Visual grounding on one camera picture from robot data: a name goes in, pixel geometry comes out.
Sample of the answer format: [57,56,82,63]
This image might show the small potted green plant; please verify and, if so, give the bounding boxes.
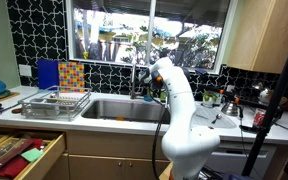
[202,90,222,108]

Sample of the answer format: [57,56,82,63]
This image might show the steel gooseneck kettle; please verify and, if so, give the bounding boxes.
[221,99,244,117]

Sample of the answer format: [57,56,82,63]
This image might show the stainless steel sink basin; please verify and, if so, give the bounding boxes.
[81,98,172,125]

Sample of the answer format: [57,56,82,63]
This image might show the white wall outlet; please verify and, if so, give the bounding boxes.
[18,63,33,78]

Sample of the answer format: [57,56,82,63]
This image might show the open wooden drawer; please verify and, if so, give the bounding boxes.
[0,129,67,180]

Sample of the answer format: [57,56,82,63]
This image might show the red cloth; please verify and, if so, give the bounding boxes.
[0,138,44,179]

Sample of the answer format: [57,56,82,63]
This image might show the wooden board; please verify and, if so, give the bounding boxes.
[0,91,21,105]

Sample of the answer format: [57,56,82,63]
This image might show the grey dishwasher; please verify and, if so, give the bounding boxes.
[203,141,279,180]

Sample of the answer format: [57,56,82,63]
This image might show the chrome sink faucet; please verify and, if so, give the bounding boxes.
[129,63,146,100]

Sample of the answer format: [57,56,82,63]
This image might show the white teapot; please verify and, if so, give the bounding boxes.
[257,87,276,104]

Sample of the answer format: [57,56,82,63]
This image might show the green cloth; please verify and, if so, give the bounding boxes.
[20,147,44,163]

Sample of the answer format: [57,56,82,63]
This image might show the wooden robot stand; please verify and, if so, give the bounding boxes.
[157,162,174,180]

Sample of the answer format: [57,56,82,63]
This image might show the wooden base cabinet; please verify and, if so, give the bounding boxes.
[65,130,172,180]

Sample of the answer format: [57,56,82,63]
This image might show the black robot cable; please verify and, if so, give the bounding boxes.
[149,94,169,180]

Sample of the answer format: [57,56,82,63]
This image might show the multicoloured checkered cutting board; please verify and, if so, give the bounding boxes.
[57,61,86,93]

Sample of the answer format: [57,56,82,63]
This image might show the metal wire dish rack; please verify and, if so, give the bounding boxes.
[18,85,92,122]

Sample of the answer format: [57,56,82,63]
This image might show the red soda can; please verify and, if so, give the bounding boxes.
[252,107,267,128]

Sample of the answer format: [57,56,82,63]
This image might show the black tripod pole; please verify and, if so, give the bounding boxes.
[241,51,288,177]

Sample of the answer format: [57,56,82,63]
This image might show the white framed window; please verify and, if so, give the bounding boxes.
[65,0,238,75]

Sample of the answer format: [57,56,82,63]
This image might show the blue cutting board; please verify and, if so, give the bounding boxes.
[37,59,60,90]

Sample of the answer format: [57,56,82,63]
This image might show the grey drying mat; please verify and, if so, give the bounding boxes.
[192,104,238,130]

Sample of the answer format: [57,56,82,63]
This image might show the wooden wall cabinet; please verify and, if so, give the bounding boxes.
[227,0,288,77]

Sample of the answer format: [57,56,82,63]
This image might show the metal spoon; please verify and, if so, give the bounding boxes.
[211,113,223,125]

